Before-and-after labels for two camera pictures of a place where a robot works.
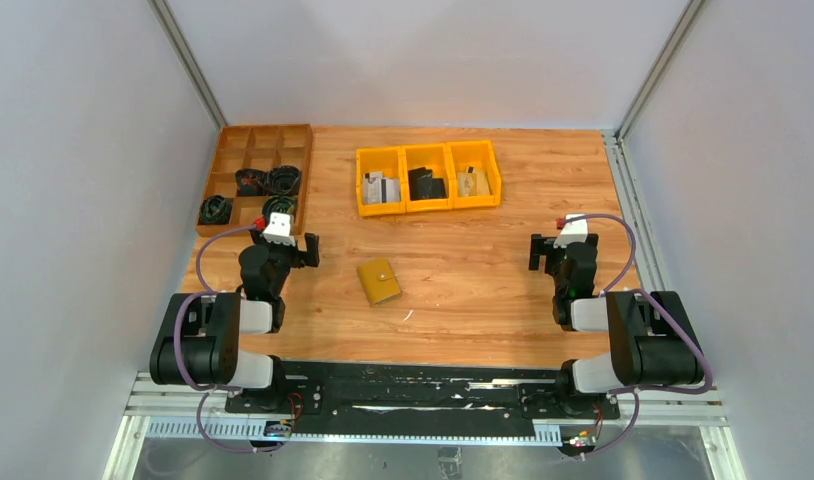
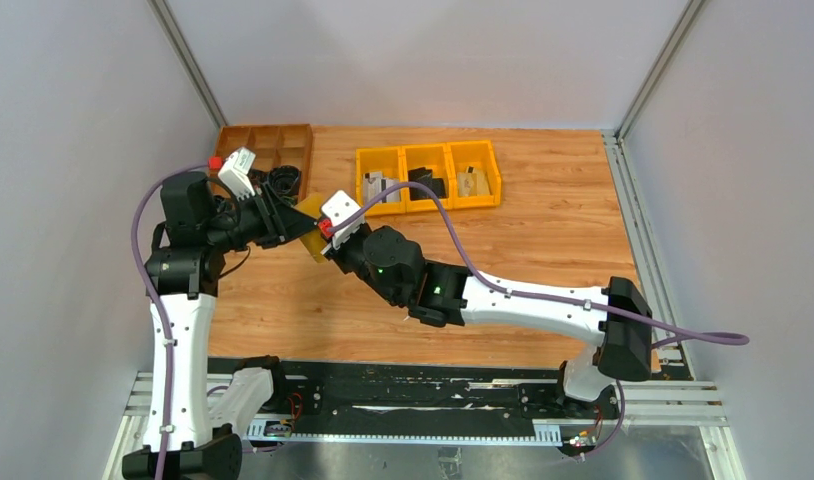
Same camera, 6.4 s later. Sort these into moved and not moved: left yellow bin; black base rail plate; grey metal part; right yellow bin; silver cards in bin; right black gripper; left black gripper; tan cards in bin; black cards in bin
Moved: right black gripper; left black gripper; grey metal part
Not moved: right yellow bin; black cards in bin; tan cards in bin; left yellow bin; silver cards in bin; black base rail plate
